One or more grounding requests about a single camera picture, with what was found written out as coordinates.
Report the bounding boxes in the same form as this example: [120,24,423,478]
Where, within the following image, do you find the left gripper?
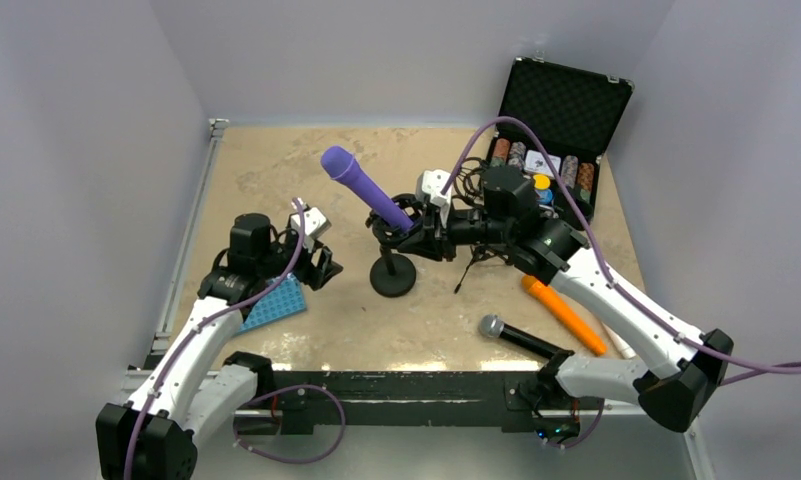
[256,227,341,290]

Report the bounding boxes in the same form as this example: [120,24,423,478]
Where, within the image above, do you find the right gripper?
[398,200,513,262]

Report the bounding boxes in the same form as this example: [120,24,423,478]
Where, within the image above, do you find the purple mic black stand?
[365,193,420,298]

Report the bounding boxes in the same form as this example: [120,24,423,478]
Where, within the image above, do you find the black tripod stand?
[453,244,513,294]

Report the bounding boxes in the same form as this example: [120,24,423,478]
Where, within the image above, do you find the black silver microphone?
[478,314,574,360]

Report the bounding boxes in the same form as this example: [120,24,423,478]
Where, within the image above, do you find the purple microphone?
[320,146,414,232]

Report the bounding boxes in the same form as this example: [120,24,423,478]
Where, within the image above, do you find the orange microphone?
[521,275,608,356]

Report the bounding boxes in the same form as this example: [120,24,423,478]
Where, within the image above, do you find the white microphone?
[603,324,638,359]

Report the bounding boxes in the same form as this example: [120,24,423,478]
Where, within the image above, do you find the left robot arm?
[95,204,342,479]

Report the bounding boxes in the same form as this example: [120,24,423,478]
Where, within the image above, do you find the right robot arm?
[388,167,734,432]

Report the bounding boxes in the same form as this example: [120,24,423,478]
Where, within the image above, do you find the blue lego baseplate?
[237,274,307,335]

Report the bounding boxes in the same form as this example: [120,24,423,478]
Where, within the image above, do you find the yellow dealer chip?
[533,174,551,190]

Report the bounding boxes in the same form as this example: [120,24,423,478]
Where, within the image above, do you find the white playing card box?
[524,150,562,179]

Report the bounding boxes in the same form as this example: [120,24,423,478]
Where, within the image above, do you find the black poker chip case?
[498,57,635,221]

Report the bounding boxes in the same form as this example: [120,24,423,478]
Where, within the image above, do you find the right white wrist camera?
[414,169,453,227]

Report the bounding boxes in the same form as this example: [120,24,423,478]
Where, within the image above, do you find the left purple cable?
[121,197,309,480]

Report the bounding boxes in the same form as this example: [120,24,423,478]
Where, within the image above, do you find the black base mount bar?
[247,371,601,435]

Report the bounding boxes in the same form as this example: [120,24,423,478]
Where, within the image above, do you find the purple loop base cable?
[232,385,347,464]

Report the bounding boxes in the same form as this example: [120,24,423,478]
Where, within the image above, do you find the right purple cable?
[439,116,801,387]

